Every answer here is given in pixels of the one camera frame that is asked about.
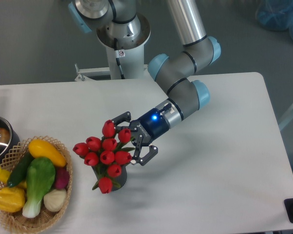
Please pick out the yellow bell pepper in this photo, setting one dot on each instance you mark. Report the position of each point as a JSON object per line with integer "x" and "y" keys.
{"x": 12, "y": 199}

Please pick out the woven wicker basket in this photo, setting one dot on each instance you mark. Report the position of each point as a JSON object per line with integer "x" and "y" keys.
{"x": 16, "y": 223}

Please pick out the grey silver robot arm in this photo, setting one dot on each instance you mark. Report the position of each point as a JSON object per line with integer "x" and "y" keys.
{"x": 184, "y": 97}

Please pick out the dark grey ribbed vase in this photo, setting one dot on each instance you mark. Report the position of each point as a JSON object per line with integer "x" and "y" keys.
{"x": 105, "y": 183}

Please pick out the green bok choy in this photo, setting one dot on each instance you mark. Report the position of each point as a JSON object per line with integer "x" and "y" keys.
{"x": 40, "y": 178}

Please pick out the small yellow banana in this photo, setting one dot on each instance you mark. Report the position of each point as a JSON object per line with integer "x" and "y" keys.
{"x": 4, "y": 175}

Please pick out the dark green cucumber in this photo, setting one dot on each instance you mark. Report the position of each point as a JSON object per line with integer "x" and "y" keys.
{"x": 19, "y": 172}

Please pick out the white garlic bulb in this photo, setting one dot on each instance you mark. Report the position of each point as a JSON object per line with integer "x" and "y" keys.
{"x": 55, "y": 199}

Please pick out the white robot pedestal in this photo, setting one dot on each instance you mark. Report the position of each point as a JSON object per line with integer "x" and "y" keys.
{"x": 125, "y": 48}

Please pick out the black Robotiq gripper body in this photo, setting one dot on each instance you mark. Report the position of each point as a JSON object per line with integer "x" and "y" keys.
{"x": 151, "y": 125}

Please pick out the red tulip bouquet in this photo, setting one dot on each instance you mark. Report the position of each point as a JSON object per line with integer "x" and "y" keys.
{"x": 110, "y": 150}

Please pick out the yellow squash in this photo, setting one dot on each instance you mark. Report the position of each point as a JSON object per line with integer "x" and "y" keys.
{"x": 40, "y": 148}

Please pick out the purple radish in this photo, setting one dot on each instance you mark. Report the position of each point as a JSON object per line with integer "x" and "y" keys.
{"x": 61, "y": 178}

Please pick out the blue plastic bag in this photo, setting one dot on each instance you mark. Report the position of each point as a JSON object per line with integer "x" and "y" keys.
{"x": 276, "y": 15}

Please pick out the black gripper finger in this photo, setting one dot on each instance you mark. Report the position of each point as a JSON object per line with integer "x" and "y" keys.
{"x": 124, "y": 117}
{"x": 140, "y": 142}

